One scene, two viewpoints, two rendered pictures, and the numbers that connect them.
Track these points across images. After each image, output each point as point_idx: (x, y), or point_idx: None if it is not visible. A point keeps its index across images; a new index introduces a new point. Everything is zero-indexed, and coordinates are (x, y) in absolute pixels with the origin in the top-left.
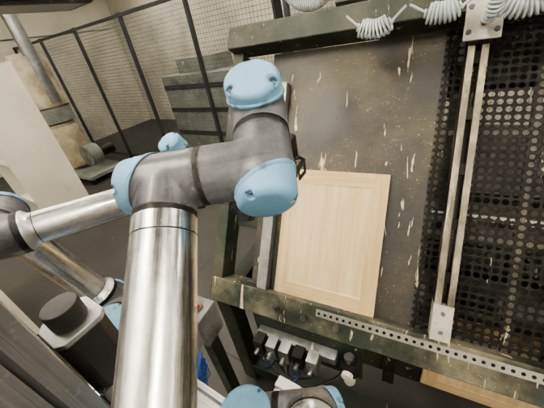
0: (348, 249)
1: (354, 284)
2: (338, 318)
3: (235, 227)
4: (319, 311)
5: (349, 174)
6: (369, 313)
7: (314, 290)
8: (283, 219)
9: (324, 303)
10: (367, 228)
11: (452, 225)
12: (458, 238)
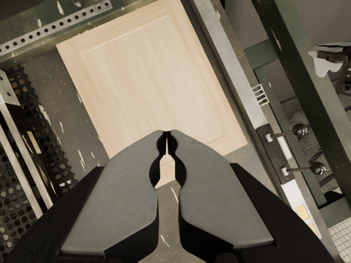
0: (123, 97)
1: (94, 65)
2: (82, 15)
3: (272, 32)
4: (107, 7)
5: (171, 177)
6: (61, 46)
7: (130, 27)
8: (215, 82)
9: (112, 21)
10: (118, 132)
11: (38, 189)
12: (24, 180)
